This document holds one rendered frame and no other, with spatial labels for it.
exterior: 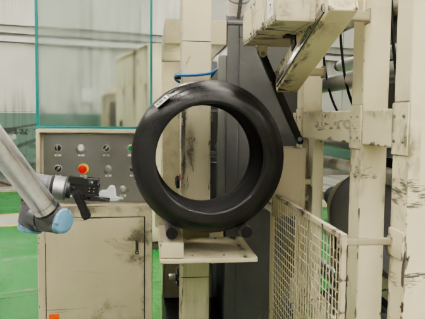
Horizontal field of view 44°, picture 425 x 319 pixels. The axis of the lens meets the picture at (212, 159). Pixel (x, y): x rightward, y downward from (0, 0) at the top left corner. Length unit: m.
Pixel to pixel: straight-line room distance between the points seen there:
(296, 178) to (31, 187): 1.11
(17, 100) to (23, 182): 9.09
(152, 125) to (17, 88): 9.07
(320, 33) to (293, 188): 0.78
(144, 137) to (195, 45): 0.58
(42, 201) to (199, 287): 0.88
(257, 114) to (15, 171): 0.86
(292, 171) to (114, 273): 1.02
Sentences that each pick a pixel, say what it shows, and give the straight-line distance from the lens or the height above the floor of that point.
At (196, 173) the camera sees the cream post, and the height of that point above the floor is 1.08.
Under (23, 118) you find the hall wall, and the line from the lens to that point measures 10.84.
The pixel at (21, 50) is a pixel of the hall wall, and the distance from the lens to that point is 10.99.
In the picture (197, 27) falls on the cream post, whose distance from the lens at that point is 2.35.
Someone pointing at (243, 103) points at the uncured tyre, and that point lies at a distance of 1.95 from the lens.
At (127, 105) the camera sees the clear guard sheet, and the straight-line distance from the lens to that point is 2.62.
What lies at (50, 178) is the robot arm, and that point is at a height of 1.10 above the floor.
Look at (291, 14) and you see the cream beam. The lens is 1.78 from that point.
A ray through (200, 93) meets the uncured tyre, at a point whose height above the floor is 1.41.
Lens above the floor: 1.32
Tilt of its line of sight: 4 degrees down
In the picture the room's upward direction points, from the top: 1 degrees clockwise
